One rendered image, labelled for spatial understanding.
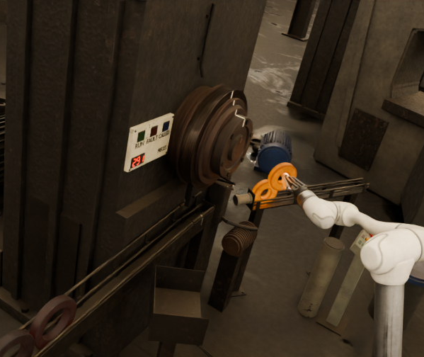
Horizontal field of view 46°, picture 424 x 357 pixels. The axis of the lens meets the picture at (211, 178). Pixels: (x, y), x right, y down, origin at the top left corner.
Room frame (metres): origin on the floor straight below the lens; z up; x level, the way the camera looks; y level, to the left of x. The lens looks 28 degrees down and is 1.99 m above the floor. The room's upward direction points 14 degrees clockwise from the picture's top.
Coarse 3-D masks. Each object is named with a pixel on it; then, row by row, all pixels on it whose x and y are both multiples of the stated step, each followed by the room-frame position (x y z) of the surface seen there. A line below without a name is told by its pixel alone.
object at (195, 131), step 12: (216, 96) 1.95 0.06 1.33; (228, 96) 1.98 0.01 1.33; (240, 96) 2.09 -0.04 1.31; (204, 108) 1.89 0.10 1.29; (216, 108) 1.90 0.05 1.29; (192, 120) 1.86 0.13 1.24; (204, 120) 1.84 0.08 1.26; (192, 132) 1.83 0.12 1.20; (192, 144) 1.81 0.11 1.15; (180, 156) 1.83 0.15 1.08; (192, 156) 1.79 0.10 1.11; (180, 168) 1.85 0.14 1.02; (192, 168) 1.82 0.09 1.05; (192, 180) 1.84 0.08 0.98; (216, 180) 2.06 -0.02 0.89
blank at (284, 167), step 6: (276, 168) 2.28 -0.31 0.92; (282, 168) 2.28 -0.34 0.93; (288, 168) 2.30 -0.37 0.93; (294, 168) 2.32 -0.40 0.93; (270, 174) 2.27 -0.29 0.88; (276, 174) 2.27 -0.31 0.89; (294, 174) 2.33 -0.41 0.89; (270, 180) 2.26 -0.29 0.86; (276, 180) 2.28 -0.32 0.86; (276, 186) 2.29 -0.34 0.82; (282, 186) 2.31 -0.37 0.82
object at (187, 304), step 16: (160, 272) 1.56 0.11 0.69; (176, 272) 1.58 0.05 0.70; (192, 272) 1.59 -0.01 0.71; (160, 288) 1.56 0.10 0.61; (176, 288) 1.58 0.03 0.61; (192, 288) 1.59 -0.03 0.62; (160, 304) 1.48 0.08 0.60; (176, 304) 1.50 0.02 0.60; (192, 304) 1.52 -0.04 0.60; (160, 320) 1.31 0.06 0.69; (176, 320) 1.32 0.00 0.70; (192, 320) 1.33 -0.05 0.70; (208, 320) 1.34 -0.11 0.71; (160, 336) 1.31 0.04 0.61; (176, 336) 1.32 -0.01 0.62; (192, 336) 1.33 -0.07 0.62; (160, 352) 1.44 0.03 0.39
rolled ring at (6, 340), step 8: (8, 336) 1.04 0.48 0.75; (16, 336) 1.04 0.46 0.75; (24, 336) 1.07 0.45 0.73; (32, 336) 1.10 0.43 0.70; (0, 344) 1.01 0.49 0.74; (8, 344) 1.02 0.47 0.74; (16, 344) 1.04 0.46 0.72; (24, 344) 1.08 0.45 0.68; (32, 344) 1.10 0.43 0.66; (0, 352) 0.99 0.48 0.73; (24, 352) 1.08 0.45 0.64; (32, 352) 1.10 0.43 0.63
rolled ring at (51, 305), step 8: (64, 296) 1.25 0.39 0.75; (48, 304) 1.19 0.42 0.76; (56, 304) 1.19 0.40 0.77; (64, 304) 1.22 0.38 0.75; (72, 304) 1.26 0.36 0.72; (40, 312) 1.16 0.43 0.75; (48, 312) 1.16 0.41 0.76; (64, 312) 1.26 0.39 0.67; (72, 312) 1.26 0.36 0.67; (40, 320) 1.14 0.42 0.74; (48, 320) 1.16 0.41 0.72; (64, 320) 1.25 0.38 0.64; (72, 320) 1.26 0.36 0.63; (32, 328) 1.13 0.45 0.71; (40, 328) 1.13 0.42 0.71; (56, 328) 1.23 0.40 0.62; (64, 328) 1.23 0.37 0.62; (40, 336) 1.13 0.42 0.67; (48, 336) 1.19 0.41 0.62; (40, 344) 1.13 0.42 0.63
